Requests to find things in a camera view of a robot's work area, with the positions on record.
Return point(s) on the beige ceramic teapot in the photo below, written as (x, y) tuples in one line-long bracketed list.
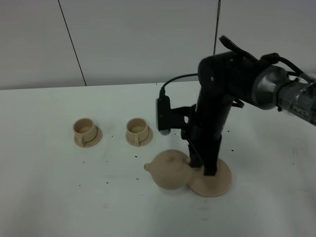
[(170, 169)]

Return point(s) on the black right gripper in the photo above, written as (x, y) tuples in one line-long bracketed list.
[(206, 122)]

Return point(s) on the beige cup saucer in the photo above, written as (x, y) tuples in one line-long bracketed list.
[(93, 142), (144, 142)]

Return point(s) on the right beige teacup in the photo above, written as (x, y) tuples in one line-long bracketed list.
[(136, 131)]

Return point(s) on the beige teacup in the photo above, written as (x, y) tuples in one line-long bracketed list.
[(136, 131), (84, 131)]

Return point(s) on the left beige teacup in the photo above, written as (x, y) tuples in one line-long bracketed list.
[(84, 131)]

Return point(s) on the right beige cup saucer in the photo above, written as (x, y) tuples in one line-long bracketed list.
[(144, 142)]

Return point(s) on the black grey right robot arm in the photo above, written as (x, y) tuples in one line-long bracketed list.
[(232, 79)]

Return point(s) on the left beige cup saucer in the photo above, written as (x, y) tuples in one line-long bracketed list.
[(93, 142)]

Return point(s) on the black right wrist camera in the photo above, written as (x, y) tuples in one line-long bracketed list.
[(168, 118)]

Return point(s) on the beige round teapot saucer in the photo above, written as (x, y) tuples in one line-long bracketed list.
[(211, 186)]

